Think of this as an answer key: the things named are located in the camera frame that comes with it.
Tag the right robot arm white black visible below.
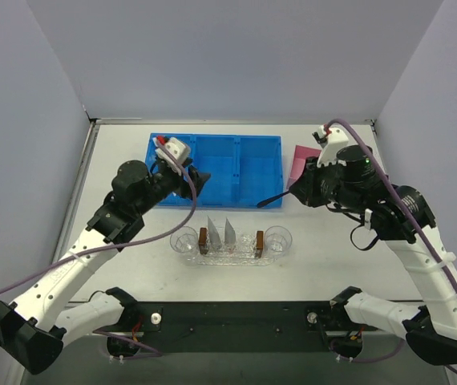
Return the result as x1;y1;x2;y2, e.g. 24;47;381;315
289;145;457;366

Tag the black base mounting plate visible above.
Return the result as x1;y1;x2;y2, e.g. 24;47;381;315
106;301;362;354

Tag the pink plastic box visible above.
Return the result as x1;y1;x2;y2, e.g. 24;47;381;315
286;145;321;189

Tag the red-capped toothpaste tube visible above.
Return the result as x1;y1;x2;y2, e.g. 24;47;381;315
224;218;237;247

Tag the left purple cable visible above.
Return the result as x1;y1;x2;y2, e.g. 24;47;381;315
0;138;198;358

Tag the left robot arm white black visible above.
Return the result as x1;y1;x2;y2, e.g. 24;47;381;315
0;159;210;375

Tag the blue three-compartment bin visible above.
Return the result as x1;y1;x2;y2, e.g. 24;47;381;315
166;133;284;209

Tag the purple cable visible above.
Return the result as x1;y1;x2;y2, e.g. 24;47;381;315
0;138;198;358
324;118;457;384

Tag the clear plastic cup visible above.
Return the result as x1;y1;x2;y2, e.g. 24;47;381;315
264;225;293;255
169;226;198;254

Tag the black toothbrush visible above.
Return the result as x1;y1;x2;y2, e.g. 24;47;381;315
257;191;290;209

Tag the clear textured oval tray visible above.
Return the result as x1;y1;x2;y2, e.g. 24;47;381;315
184;228;288;266

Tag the clear holder with brown ends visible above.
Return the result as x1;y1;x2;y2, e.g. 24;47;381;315
198;227;265;259

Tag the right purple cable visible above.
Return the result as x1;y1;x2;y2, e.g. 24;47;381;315
324;118;457;384

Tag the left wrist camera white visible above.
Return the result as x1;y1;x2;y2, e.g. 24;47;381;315
153;136;191;174

